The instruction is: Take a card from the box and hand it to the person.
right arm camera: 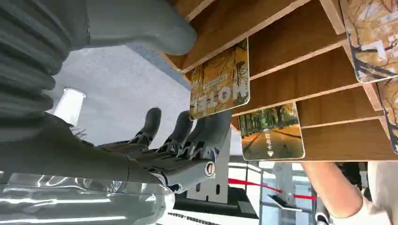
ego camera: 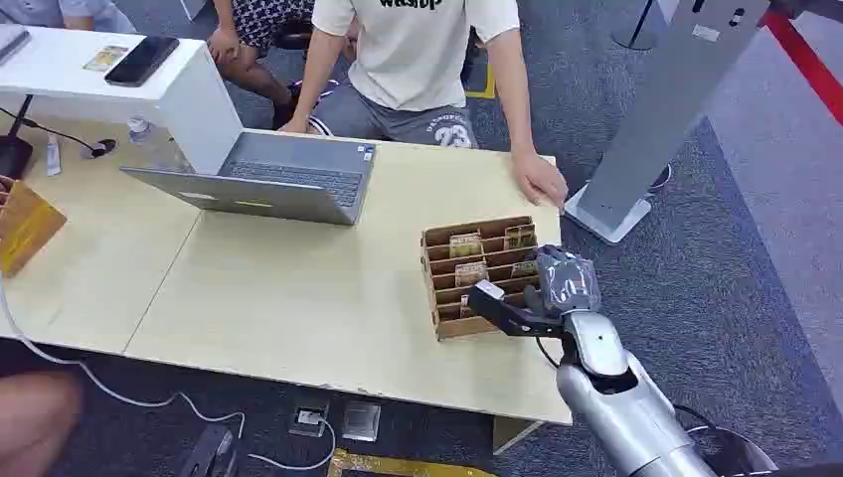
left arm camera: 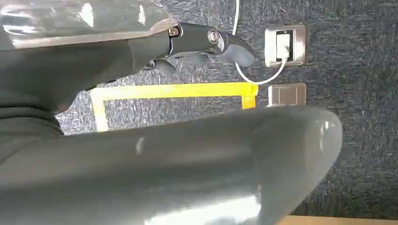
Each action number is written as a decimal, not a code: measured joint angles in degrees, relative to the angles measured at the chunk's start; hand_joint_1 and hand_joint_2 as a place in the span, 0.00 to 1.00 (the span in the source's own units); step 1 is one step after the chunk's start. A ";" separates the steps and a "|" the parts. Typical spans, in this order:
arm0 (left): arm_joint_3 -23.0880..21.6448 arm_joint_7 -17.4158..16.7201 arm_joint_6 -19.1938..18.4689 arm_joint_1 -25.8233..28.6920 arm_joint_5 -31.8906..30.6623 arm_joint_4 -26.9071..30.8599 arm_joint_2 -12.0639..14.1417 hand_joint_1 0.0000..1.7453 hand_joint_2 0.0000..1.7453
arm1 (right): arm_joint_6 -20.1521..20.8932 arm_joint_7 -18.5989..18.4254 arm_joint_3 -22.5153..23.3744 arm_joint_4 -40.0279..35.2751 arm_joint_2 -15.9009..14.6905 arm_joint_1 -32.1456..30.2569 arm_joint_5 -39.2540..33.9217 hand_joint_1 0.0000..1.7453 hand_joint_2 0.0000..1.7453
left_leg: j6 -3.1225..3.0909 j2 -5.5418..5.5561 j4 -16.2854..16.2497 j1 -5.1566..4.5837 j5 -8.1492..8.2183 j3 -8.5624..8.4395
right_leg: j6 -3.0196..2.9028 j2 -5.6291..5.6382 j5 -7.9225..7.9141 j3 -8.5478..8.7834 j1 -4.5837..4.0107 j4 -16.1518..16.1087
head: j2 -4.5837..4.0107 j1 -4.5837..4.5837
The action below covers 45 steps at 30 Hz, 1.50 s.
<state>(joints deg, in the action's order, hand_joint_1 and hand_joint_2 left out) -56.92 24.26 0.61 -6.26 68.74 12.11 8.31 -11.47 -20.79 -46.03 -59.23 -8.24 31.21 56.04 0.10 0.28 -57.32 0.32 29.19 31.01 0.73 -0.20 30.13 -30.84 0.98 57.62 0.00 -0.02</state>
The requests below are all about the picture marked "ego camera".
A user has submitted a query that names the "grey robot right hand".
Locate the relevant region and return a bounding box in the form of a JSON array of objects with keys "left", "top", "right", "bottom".
[{"left": 523, "top": 244, "right": 602, "bottom": 318}]

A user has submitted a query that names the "person's left hand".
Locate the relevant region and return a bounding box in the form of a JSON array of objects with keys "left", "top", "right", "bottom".
[{"left": 511, "top": 148, "right": 570, "bottom": 213}]

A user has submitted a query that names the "grey open laptop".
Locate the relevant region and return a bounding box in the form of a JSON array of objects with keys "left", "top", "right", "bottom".
[{"left": 119, "top": 130, "right": 378, "bottom": 228}]

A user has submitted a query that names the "seated person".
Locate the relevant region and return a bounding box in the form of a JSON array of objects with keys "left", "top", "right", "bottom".
[{"left": 206, "top": 0, "right": 360, "bottom": 130}]

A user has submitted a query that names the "white desk shelf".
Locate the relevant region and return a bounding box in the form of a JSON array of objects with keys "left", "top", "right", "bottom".
[{"left": 0, "top": 25, "right": 246, "bottom": 177}]

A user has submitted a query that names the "wooden card box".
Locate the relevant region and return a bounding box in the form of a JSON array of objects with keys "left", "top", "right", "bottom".
[{"left": 421, "top": 216, "right": 549, "bottom": 342}]

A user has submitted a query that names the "person in pale shirt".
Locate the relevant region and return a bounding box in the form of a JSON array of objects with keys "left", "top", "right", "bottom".
[{"left": 278, "top": 0, "right": 570, "bottom": 213}]

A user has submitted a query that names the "grey pillar stand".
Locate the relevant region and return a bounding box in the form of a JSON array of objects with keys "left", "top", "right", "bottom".
[{"left": 564, "top": 0, "right": 772, "bottom": 246}]

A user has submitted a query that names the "clear bottle with cap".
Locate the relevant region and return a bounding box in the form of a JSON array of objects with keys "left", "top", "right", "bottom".
[{"left": 126, "top": 116, "right": 154, "bottom": 145}]

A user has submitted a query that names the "black smartphone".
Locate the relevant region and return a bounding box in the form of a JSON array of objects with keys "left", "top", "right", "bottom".
[{"left": 103, "top": 35, "right": 181, "bottom": 88}]

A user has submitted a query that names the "black pole with base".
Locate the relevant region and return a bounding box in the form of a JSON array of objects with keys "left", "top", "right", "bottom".
[{"left": 610, "top": 0, "right": 661, "bottom": 53}]

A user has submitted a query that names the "card on shelf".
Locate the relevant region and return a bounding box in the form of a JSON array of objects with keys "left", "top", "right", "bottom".
[{"left": 83, "top": 44, "right": 130, "bottom": 74}]

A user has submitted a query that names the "black round base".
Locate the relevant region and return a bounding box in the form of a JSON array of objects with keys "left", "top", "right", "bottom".
[{"left": 672, "top": 403, "right": 781, "bottom": 477}]

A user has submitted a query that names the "small white packet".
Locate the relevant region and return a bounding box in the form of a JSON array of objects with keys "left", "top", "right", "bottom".
[{"left": 45, "top": 134, "right": 64, "bottom": 178}]

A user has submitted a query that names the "steel floor plate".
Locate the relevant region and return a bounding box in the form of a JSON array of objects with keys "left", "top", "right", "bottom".
[{"left": 340, "top": 400, "right": 383, "bottom": 444}]

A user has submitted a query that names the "person at desk corner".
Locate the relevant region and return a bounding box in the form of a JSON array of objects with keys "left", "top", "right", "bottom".
[{"left": 0, "top": 0, "right": 138, "bottom": 36}]

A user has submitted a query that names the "yellow floor tape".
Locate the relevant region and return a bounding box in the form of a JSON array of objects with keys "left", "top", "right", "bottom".
[{"left": 326, "top": 448, "right": 496, "bottom": 477}]

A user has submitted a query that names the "red floor tape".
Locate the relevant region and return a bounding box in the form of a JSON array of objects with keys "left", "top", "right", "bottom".
[{"left": 762, "top": 9, "right": 843, "bottom": 127}]

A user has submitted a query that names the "floor socket with plug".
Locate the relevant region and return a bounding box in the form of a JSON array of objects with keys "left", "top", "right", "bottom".
[{"left": 287, "top": 403, "right": 331, "bottom": 440}]

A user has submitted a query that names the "grey closed laptop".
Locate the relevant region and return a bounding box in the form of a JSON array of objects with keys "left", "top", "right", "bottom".
[{"left": 0, "top": 25, "right": 32, "bottom": 68}]

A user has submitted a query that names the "black robot foot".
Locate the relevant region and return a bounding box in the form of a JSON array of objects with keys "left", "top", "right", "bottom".
[{"left": 176, "top": 423, "right": 240, "bottom": 477}]

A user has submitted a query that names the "person's blurred hand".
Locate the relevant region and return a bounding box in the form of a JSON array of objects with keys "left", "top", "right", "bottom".
[{"left": 0, "top": 371, "right": 84, "bottom": 477}]

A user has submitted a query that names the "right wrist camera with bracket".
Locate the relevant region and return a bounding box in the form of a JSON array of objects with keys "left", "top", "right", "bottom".
[{"left": 466, "top": 279, "right": 565, "bottom": 341}]

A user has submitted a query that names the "black cable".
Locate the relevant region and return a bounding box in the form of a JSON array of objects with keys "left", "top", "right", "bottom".
[{"left": 0, "top": 106, "right": 118, "bottom": 161}]

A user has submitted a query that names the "white cable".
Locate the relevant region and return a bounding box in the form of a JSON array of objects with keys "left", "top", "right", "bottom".
[{"left": 0, "top": 276, "right": 338, "bottom": 473}]

